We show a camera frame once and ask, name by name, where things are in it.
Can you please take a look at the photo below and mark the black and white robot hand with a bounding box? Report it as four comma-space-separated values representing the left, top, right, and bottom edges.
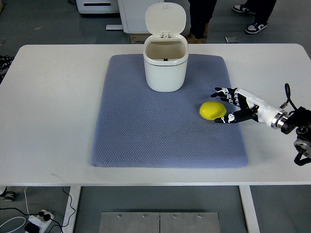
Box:
211, 87, 288, 129

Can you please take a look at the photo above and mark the yellow lemon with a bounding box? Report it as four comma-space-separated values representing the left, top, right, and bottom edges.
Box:
199, 101, 226, 120

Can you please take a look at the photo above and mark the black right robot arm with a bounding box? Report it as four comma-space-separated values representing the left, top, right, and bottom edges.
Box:
279, 83, 311, 166

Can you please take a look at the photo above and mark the white trash bin open lid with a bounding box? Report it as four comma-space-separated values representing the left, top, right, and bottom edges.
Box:
143, 2, 189, 92

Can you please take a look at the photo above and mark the person in black-white sneakers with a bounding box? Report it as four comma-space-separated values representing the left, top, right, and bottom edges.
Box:
232, 0, 276, 34

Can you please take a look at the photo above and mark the person in tan boots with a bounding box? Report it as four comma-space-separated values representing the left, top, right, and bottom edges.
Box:
186, 0, 217, 44

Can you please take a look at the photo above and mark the right white table leg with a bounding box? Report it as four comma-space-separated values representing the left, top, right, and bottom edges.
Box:
239, 185, 260, 233

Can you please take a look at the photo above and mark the white table leg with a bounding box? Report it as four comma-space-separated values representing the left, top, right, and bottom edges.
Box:
62, 186, 82, 233
239, 185, 260, 233

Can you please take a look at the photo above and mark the blue quilted mat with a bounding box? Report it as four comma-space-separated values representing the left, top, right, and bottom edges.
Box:
90, 54, 248, 168

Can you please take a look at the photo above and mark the cardboard box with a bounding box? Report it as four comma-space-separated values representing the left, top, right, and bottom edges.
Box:
130, 33, 150, 44

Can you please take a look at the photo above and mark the white cabinet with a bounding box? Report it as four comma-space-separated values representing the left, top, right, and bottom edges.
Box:
105, 0, 188, 34

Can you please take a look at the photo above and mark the left white table leg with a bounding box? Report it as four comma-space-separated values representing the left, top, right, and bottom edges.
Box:
62, 186, 82, 233

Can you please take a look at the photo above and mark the white appliance with slot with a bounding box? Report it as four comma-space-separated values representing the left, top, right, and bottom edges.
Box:
76, 0, 119, 14

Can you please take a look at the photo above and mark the white power strip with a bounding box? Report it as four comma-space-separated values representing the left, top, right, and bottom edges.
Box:
28, 210, 54, 233

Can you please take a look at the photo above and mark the black-white shoe at left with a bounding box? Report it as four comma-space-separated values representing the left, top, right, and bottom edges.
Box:
0, 55, 14, 75

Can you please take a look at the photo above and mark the grey metal base plate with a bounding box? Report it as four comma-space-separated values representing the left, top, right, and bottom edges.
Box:
99, 212, 221, 233

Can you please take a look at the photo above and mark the black power cable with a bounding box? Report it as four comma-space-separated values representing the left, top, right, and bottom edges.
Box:
0, 186, 76, 233

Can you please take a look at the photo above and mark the white cable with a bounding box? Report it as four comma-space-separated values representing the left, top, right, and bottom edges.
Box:
0, 186, 30, 233

